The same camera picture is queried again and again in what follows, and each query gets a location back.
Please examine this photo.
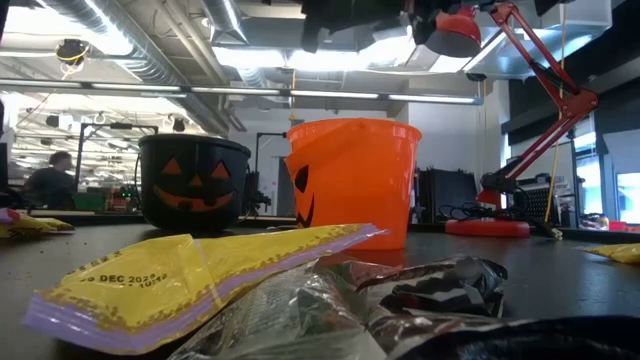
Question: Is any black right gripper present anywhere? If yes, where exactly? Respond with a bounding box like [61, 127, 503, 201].
[299, 0, 437, 55]

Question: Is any yellow pole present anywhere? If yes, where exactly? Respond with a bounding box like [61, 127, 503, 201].
[543, 142, 561, 224]

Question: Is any green box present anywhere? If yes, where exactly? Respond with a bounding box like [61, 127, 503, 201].
[71, 191, 106, 212]

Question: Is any black panel stack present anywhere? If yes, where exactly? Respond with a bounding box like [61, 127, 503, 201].
[416, 167, 479, 225]

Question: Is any brown shiny candy wrapper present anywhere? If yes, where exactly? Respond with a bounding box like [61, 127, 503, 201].
[319, 254, 509, 319]

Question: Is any red desk lamp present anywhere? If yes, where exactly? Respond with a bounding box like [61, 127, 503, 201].
[423, 0, 600, 239]

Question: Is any black pumpkin face bucket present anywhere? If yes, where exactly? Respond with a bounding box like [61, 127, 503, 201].
[137, 133, 252, 232]

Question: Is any dark chocolate bar wrapper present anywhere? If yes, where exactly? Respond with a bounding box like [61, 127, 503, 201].
[167, 262, 640, 360]

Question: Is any person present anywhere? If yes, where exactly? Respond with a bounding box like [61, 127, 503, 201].
[23, 150, 79, 210]

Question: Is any black metal rig frame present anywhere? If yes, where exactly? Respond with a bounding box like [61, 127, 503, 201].
[73, 122, 160, 194]

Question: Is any black perforated rack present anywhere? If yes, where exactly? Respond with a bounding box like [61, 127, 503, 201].
[514, 174, 569, 227]

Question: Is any black lamp power cable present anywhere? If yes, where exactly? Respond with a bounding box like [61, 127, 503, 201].
[438, 201, 526, 222]

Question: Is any orange pumpkin face bucket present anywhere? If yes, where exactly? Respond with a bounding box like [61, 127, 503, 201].
[284, 118, 423, 252]

